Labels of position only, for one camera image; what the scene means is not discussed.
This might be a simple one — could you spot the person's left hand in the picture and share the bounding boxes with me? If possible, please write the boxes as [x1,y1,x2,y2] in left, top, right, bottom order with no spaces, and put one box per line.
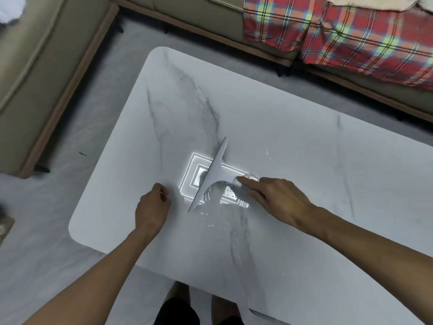
[135,182,172,239]

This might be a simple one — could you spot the person's right hand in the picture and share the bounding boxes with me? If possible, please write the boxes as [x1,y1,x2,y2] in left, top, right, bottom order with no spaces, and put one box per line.
[236,176,319,236]

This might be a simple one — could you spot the grey squeegee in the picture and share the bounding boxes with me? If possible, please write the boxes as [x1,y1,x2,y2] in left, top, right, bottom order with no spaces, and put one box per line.
[188,137,259,213]

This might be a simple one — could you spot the person's right forearm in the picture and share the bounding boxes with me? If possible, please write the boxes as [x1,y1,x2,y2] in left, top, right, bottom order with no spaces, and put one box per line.
[299,204,433,293]

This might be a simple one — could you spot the person's left forearm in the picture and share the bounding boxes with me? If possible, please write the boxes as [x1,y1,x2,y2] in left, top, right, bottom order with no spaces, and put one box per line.
[22,229,159,325]

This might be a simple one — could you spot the person's left leg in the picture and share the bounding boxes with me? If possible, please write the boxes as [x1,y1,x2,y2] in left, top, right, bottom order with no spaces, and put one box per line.
[164,281,191,306]

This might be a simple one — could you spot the person's leg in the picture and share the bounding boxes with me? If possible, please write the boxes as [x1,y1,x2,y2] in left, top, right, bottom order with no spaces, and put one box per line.
[164,281,191,306]
[211,294,243,318]

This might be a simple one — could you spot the person's right leg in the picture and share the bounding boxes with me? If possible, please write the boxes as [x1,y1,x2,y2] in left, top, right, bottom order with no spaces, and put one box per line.
[211,294,243,318]

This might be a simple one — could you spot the grey flat object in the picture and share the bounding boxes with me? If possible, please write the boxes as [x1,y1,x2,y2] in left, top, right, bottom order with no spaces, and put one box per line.
[249,309,282,325]

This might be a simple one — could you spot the black shorts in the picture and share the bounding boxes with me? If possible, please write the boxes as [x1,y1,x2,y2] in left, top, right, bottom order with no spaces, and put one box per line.
[154,297,245,325]

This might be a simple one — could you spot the beige armchair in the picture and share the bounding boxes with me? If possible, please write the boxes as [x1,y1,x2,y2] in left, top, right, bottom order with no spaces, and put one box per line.
[0,0,120,180]

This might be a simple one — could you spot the beige sofa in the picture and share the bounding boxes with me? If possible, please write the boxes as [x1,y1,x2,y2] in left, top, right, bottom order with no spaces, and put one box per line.
[110,0,433,124]

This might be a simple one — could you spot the red plaid blanket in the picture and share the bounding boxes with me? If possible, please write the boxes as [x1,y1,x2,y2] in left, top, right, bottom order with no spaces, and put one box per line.
[242,0,433,88]

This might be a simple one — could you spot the cream cloth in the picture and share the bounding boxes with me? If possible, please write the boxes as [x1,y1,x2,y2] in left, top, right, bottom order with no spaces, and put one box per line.
[326,0,433,12]

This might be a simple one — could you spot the white fabric item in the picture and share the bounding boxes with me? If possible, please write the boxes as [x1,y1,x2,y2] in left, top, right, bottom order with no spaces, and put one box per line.
[0,0,26,25]

